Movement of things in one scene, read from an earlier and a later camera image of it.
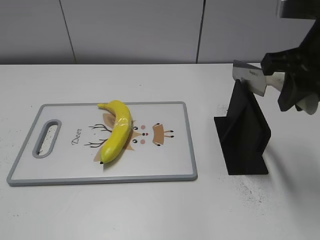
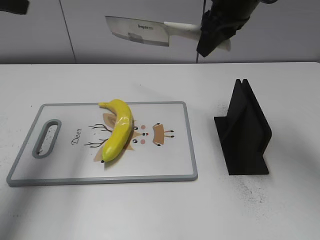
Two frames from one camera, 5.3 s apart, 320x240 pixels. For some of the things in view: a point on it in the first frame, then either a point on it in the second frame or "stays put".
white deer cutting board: (64, 141) stays put
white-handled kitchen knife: (253, 78) → (155, 32)
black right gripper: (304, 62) → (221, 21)
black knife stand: (244, 133) stays put
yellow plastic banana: (120, 131) stays put
